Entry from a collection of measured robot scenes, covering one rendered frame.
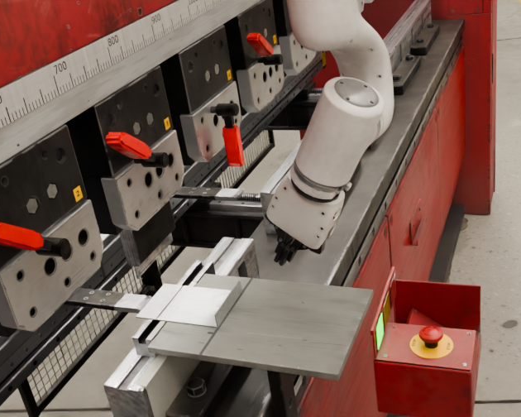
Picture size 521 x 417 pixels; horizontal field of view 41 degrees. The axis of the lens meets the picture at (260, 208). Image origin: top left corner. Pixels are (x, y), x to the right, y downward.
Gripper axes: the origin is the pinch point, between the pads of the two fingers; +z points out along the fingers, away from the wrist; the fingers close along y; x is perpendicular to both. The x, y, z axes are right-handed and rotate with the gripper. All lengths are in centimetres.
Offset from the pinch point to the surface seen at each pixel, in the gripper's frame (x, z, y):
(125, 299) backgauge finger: 22.2, 5.0, 13.4
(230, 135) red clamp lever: 4.1, -17.3, 13.5
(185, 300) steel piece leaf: 18.6, 1.1, 5.7
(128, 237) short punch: 25.0, -11.1, 13.2
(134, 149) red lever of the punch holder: 28.0, -28.3, 12.8
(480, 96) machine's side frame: -193, 58, 2
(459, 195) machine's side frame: -189, 103, -12
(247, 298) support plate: 14.5, -2.5, -1.5
